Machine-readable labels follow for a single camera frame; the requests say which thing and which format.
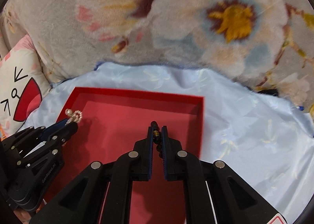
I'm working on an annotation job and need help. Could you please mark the light blue satin cloth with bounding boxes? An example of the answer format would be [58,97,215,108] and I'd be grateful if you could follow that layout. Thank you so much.
[25,63,313,223]

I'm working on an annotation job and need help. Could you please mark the grey floral blanket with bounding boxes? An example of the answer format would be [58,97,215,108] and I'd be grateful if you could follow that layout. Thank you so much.
[1,0,313,113]

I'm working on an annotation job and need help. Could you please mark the black bead bracelet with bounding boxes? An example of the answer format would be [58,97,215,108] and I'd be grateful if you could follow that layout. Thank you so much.
[150,120,163,159]

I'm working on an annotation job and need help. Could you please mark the red shallow box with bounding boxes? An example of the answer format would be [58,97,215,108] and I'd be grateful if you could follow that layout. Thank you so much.
[45,87,204,224]

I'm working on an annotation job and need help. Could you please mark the pearl charm pendant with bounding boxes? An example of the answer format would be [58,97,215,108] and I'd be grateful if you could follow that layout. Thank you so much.
[65,109,82,124]

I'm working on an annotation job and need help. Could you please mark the cartoon cat pillow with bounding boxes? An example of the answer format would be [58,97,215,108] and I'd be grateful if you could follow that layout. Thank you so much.
[1,35,51,137]

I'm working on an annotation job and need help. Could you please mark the person's left hand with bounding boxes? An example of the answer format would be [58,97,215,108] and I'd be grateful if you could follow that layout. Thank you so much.
[13,208,32,224]

